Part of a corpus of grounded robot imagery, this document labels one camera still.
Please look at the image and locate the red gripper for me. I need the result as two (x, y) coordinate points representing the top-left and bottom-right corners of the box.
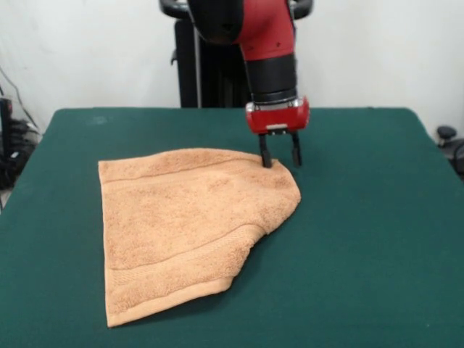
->
(244, 95), (312, 169)

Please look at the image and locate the peach terry towel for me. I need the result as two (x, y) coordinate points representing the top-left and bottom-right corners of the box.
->
(98, 146), (302, 319)

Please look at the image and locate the dark green table cloth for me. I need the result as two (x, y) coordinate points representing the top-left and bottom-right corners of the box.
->
(0, 107), (464, 348)

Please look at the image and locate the black office chair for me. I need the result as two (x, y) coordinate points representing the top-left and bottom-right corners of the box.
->
(436, 125), (464, 182)

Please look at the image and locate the black bag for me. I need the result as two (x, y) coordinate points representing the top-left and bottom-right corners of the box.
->
(0, 147), (28, 190)

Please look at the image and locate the black box with red mark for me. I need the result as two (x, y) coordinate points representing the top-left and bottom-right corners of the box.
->
(0, 96), (15, 160)

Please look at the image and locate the black robot pedestal with handle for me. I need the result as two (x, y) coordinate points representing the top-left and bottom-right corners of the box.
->
(158, 0), (315, 109)

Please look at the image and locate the black cable bundle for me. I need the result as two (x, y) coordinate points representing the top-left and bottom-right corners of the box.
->
(9, 118), (41, 146)

